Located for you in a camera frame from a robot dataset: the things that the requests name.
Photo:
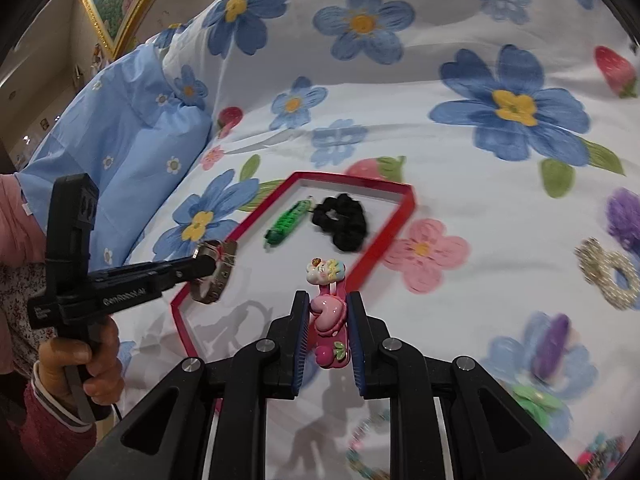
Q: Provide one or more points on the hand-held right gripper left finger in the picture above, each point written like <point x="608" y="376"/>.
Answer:
<point x="300" y="345"/>

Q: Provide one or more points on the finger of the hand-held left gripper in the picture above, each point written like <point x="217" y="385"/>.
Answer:
<point x="187" y="270"/>

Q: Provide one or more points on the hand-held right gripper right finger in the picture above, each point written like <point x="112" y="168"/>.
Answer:
<point x="356" y="345"/>

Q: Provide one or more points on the metal wrist watch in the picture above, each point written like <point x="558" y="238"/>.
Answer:
<point x="220" y="272"/>

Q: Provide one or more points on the pink cartoon hair clip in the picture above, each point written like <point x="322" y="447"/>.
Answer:
<point x="327" y="315"/>

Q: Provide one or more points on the red rimmed white tray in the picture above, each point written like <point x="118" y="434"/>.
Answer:
<point x="280" y="280"/>

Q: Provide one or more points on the person's left forearm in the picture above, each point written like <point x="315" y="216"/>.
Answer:
<point x="55" y="435"/>

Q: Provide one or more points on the person's left hand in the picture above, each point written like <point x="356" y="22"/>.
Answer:
<point x="95" y="355"/>

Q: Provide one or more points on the person's pink clothing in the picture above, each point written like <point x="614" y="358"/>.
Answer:
<point x="20" y="240"/>

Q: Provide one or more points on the black scrunchie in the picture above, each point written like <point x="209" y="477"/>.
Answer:
<point x="345" y="222"/>

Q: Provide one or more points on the light blue floral pillow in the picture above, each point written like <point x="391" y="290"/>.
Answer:
<point x="130" y="130"/>

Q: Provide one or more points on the floral printed bed sheet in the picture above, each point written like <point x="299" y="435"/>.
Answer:
<point x="450" y="170"/>

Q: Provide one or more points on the pearl hair accessory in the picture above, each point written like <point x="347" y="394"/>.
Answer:
<point x="597" y="265"/>

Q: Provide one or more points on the purple flower hair accessory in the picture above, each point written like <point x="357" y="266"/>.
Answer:
<point x="625" y="215"/>

